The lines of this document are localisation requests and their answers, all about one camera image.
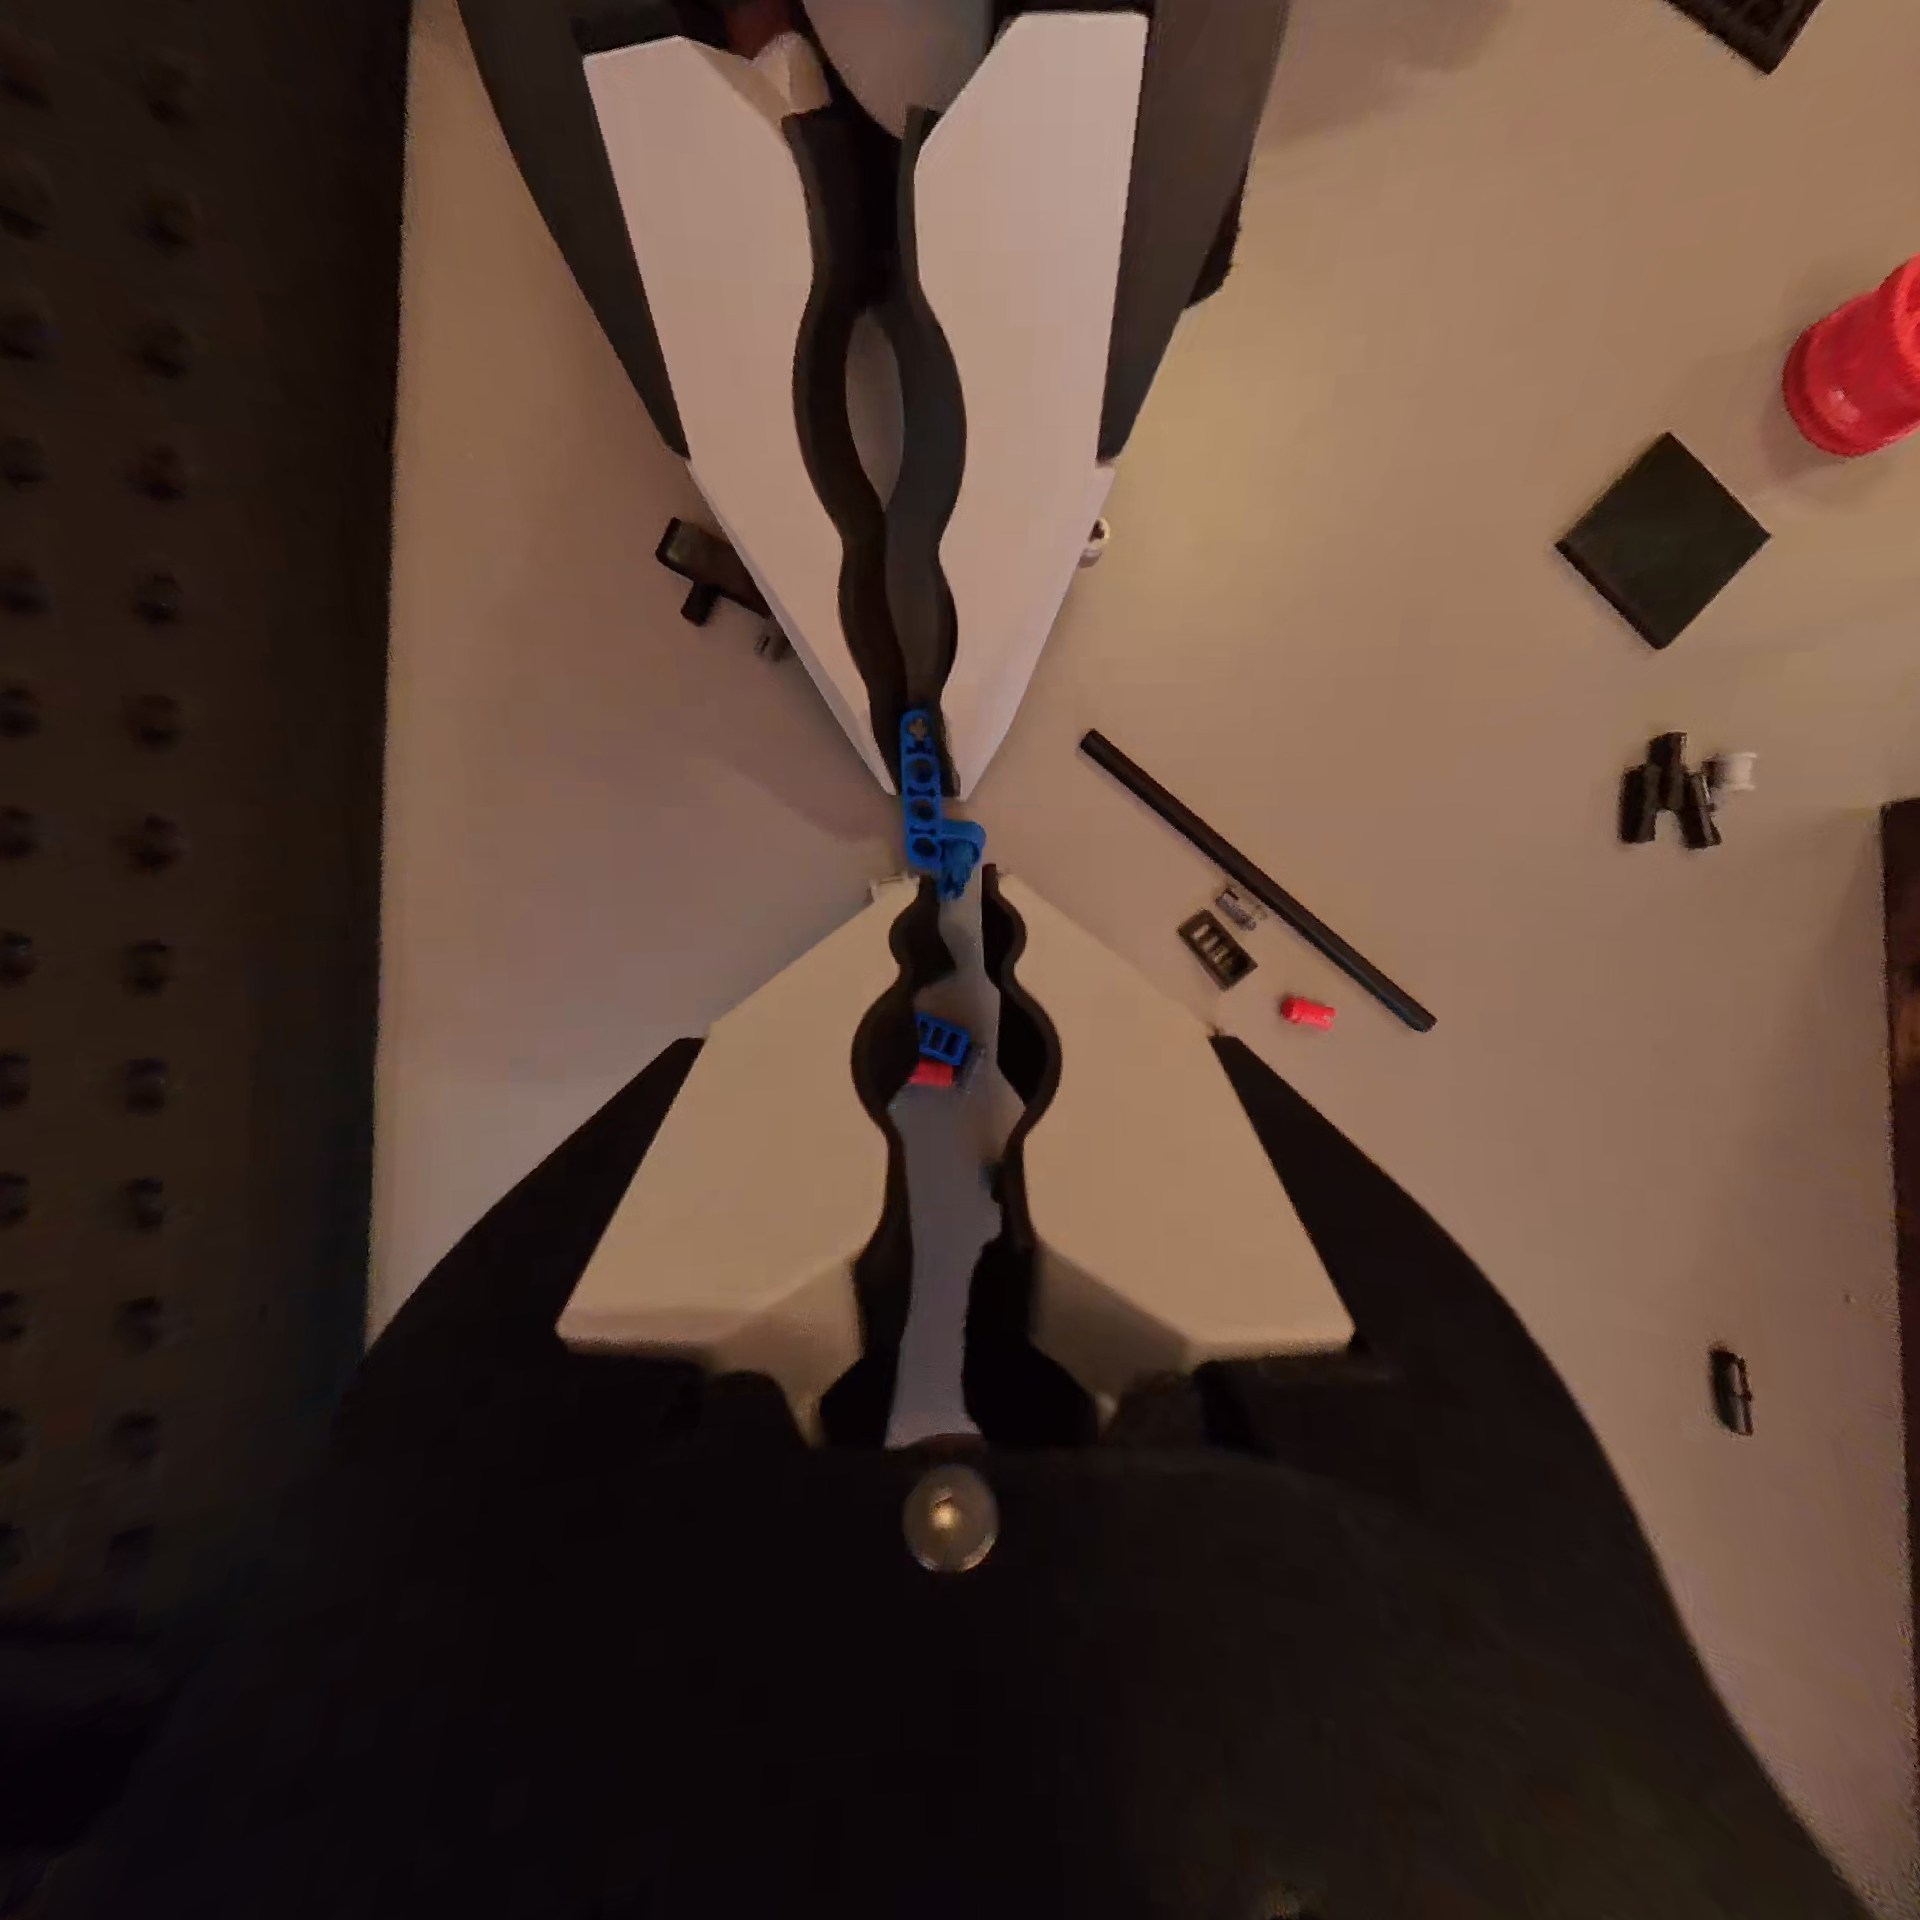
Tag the black grid plate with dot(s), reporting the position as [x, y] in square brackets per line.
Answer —
[1747, 23]

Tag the black pins with white bush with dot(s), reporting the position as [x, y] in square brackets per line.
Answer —
[1641, 802]

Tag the small red pin brick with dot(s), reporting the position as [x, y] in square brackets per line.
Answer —
[1307, 1011]

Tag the red toy wheel hub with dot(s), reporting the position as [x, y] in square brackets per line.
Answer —
[1860, 369]

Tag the grey desk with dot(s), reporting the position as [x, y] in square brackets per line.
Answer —
[1424, 375]

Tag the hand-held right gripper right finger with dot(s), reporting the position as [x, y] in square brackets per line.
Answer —
[1185, 1201]

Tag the blue grille tile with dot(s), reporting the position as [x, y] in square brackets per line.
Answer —
[940, 1036]

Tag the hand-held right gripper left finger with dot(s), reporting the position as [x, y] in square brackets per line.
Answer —
[721, 1201]

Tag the black pin connector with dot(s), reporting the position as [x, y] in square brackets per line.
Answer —
[1731, 1391]

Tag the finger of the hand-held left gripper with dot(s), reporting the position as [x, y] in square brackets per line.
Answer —
[1026, 299]
[704, 269]

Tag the long black axle rod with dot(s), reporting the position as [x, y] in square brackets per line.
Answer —
[1259, 884]

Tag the toy truck set box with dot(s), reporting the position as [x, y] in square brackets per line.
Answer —
[1905, 1125]

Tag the black dimpled mat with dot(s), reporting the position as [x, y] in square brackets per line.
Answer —
[181, 749]

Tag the small black hollow brick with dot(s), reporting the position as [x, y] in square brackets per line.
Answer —
[1213, 949]

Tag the cluster of black pins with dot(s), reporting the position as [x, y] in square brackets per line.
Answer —
[1693, 805]

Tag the blue angled holed beam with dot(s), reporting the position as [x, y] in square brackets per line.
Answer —
[922, 795]

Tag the black square printed tile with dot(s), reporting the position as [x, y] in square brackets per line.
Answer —
[1663, 540]

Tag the dark grey holed beam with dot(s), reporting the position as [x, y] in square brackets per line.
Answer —
[697, 559]

